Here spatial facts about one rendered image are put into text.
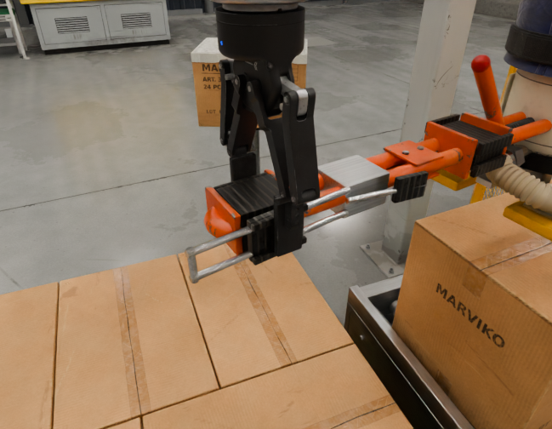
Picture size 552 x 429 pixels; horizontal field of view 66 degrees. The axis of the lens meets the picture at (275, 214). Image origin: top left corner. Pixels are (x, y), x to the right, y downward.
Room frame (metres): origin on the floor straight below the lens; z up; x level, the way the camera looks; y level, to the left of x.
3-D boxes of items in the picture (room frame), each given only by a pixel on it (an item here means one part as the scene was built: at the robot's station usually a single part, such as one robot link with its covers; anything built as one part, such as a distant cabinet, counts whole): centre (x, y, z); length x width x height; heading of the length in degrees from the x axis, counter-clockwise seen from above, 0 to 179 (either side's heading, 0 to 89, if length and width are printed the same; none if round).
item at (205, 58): (2.46, 0.13, 0.82); 0.60 x 0.40 x 0.40; 86
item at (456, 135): (0.58, -0.28, 1.26); 0.10 x 0.08 x 0.06; 31
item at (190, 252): (0.38, -0.05, 1.26); 0.31 x 0.03 x 0.05; 125
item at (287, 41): (0.39, 0.01, 1.42); 0.08 x 0.07 x 0.09; 31
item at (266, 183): (0.40, 0.02, 1.26); 0.08 x 0.07 x 0.05; 121
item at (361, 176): (0.46, -0.09, 1.25); 0.07 x 0.07 x 0.04; 31
